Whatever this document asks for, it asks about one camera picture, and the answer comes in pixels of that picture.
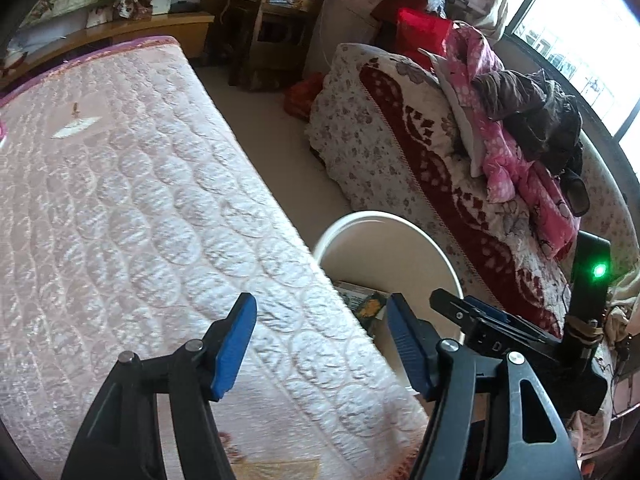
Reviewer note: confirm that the floral covered sofa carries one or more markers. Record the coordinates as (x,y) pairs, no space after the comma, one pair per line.
(350,125)

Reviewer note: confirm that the green and white carton box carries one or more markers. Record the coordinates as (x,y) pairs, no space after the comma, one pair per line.
(367,305)

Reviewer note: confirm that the dark brown garment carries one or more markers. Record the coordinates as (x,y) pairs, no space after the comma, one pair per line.
(540,115)

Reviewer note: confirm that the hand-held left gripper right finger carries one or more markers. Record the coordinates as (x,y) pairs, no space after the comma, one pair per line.
(405,350)

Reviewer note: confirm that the wooden shelf rack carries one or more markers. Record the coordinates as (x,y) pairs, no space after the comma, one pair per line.
(280,20)

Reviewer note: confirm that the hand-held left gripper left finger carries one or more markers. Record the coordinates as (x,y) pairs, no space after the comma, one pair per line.
(232,355)

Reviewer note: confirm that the red bag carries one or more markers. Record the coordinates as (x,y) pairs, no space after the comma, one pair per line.
(425,30)

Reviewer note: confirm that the pink quilted mattress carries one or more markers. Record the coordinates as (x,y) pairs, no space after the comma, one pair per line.
(125,210)

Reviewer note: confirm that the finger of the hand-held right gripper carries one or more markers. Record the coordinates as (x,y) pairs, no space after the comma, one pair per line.
(480,332)
(492,310)

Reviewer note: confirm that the red cloth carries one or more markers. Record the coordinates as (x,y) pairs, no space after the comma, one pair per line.
(302,95)

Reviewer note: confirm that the red patterned blanket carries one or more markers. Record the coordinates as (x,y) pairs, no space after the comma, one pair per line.
(430,160)

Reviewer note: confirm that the white bucket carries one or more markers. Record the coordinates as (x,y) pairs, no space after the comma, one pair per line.
(390,250)

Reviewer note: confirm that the black round object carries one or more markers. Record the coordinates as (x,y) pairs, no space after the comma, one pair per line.
(575,192)

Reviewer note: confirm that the pink patterned garment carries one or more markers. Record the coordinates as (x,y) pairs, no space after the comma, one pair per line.
(505,160)

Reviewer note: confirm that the wooden headboard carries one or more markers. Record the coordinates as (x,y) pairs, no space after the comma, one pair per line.
(125,30)

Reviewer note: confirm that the white mattress label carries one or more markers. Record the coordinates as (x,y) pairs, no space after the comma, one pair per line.
(75,129)

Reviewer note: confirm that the window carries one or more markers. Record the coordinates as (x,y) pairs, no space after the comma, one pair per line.
(585,25)

